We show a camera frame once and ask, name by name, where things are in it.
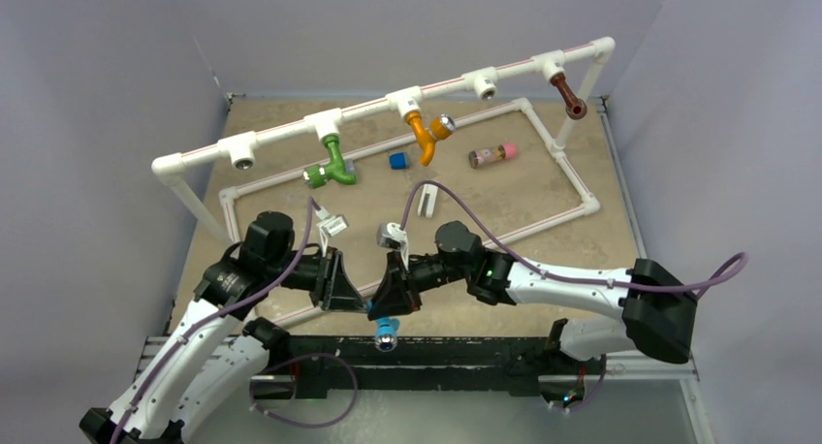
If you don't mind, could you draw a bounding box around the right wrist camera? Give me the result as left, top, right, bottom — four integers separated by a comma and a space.
376, 222, 409, 270

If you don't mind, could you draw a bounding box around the orange faucet chrome knob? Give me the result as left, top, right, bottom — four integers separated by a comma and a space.
404, 111, 457, 167

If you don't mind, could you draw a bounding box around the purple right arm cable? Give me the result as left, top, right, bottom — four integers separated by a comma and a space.
398, 180, 750, 296

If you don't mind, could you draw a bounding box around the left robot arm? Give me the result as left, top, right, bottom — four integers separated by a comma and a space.
79, 204, 348, 443

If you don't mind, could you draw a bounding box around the blue faucet chrome knob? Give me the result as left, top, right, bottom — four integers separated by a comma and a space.
374, 317, 399, 352

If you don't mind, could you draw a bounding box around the white clip sealer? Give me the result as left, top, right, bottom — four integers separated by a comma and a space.
417, 183, 439, 218

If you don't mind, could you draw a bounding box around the brown faucet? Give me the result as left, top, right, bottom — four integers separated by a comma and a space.
549, 72, 587, 120

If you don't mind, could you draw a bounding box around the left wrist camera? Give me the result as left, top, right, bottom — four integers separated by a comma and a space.
315, 206, 349, 254

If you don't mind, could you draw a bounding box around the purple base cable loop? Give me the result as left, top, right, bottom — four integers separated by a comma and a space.
248, 352, 359, 429

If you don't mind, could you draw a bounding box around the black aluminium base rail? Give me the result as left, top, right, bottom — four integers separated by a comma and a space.
131, 334, 698, 404

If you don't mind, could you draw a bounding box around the green faucet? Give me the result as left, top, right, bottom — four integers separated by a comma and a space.
302, 135, 358, 189

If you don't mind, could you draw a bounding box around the pink patterned spray can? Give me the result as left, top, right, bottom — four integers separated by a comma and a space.
467, 143, 519, 169

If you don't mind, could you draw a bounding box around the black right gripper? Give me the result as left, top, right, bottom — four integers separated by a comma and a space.
368, 251, 469, 322

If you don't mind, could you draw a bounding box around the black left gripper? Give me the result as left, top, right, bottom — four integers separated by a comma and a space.
267, 246, 368, 312

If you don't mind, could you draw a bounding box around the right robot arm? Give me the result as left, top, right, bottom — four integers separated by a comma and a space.
367, 221, 698, 373

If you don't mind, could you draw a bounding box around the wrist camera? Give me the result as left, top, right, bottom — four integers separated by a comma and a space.
376, 222, 409, 270
315, 206, 349, 254

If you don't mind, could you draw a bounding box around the blue grey small block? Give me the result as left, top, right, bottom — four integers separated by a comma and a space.
389, 152, 410, 171

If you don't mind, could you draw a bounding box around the white PVC pipe frame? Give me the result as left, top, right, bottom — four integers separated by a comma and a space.
151, 36, 617, 330

